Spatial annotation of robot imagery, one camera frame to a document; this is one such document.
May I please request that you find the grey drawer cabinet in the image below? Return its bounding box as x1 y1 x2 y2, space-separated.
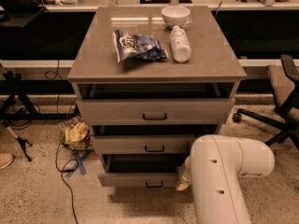
67 6 248 180

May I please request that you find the blue tape cross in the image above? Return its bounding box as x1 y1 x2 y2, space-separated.
65 150 92 177

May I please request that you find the white plastic bottle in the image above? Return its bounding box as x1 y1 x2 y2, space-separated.
170 26 192 63

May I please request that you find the black floor cable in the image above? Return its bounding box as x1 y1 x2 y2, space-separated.
44 59 79 224

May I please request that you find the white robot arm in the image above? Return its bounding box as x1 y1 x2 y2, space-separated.
177 134 275 224

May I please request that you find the grabber stick tool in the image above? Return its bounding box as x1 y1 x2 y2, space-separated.
1 119 32 161

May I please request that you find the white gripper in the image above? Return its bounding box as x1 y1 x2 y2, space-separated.
176 164 192 191

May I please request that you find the grey middle drawer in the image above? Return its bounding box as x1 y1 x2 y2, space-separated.
92 135 198 154

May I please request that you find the blue chip bag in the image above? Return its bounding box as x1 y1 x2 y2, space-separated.
113 30 168 62

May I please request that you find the tan shoe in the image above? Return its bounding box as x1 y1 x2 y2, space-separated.
0 153 14 170

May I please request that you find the black office chair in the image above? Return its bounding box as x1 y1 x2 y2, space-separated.
233 54 299 149

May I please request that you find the grey bottom drawer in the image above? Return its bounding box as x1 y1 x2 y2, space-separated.
98 153 187 188

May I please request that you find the grey drawer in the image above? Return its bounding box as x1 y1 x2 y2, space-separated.
98 153 187 188
92 135 198 154
77 98 235 125

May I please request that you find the grey top drawer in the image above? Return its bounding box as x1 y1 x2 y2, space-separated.
77 98 235 125

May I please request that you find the white bowl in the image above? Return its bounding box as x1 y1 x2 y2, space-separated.
162 6 191 28

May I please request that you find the black chair top left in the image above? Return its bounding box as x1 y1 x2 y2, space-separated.
0 0 46 28

